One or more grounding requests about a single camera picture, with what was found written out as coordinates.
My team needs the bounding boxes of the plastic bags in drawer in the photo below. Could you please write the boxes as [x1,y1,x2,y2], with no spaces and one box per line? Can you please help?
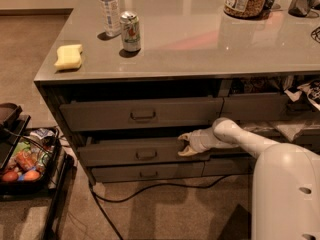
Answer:
[241,119,320,142]

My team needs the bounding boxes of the grey drawer cabinet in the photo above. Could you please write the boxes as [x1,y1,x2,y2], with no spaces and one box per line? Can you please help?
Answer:
[35,0,320,183]

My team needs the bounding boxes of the grey drawer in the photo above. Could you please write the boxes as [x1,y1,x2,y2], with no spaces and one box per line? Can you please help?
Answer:
[202,157,255,176]
[220,93,320,121]
[78,137,210,167]
[60,97,223,131]
[91,162,204,183]
[233,123,320,152]

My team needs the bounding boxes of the clear plastic water bottle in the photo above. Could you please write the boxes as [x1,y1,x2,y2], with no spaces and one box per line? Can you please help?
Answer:
[98,0,121,37]

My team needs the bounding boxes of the yellow sponge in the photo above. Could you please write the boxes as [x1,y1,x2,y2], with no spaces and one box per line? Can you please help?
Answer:
[54,44,83,70]

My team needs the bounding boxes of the black basket of groceries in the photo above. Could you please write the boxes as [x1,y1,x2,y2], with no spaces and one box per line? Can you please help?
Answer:
[0,128,61,194]

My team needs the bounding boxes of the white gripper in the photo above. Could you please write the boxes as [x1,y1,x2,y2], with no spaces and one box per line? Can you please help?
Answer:
[178,128,217,157]

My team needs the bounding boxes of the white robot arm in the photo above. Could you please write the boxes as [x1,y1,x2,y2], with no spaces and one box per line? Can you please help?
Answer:
[179,118,320,240]

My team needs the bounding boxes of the black floor cable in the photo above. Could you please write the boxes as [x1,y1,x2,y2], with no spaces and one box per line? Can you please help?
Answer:
[88,173,234,240]

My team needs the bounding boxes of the silver green soda can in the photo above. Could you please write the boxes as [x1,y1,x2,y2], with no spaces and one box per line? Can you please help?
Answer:
[120,11,141,52]

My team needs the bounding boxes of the snack packet in drawer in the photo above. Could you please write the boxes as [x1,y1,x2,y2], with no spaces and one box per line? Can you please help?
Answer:
[284,79,320,111]

